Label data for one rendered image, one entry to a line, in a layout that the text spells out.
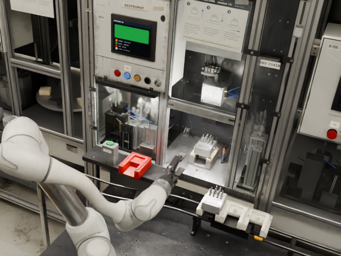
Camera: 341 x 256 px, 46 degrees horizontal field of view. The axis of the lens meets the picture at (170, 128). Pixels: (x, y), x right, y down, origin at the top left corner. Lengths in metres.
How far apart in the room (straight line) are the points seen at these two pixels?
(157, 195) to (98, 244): 0.33
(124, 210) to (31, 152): 0.50
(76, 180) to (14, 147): 0.25
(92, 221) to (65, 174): 0.42
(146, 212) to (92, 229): 0.33
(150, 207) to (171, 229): 0.62
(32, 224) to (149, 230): 1.33
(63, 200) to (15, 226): 1.60
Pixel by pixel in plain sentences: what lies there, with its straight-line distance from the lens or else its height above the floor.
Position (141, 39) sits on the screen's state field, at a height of 1.63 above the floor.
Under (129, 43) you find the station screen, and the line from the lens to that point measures 2.04.
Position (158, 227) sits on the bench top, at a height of 0.68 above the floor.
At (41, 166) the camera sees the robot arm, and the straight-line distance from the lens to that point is 1.46.
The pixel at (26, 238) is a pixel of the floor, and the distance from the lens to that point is 3.22.
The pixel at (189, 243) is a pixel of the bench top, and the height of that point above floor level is 0.68.
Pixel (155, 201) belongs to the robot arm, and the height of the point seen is 1.16.
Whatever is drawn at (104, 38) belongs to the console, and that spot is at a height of 1.59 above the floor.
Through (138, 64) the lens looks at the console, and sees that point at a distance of 2.07.
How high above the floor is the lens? 2.23
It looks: 29 degrees down
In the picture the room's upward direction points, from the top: 5 degrees clockwise
